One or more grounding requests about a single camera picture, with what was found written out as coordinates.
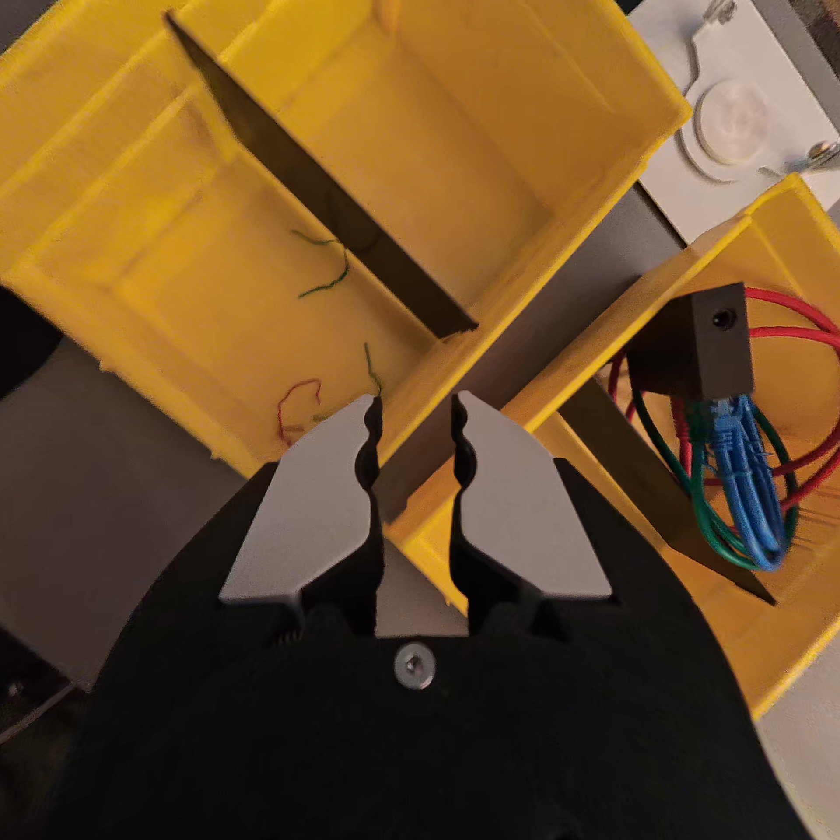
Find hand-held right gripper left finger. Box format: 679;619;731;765
218;394;385;605

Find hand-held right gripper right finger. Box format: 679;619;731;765
449;390;614;601

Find green ethernet cable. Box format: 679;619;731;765
630;387;802;572

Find blue ethernet cable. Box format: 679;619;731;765
705;394;791;572

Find yellow plastic bin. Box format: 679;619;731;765
384;174;840;719
0;0;693;480

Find red ethernet cable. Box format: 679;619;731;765
607;287;840;519

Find red thread scrap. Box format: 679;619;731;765
277;379;322;447

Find person's dark trousers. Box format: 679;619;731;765
0;289;63;398

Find white mounting plate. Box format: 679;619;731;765
626;0;840;244

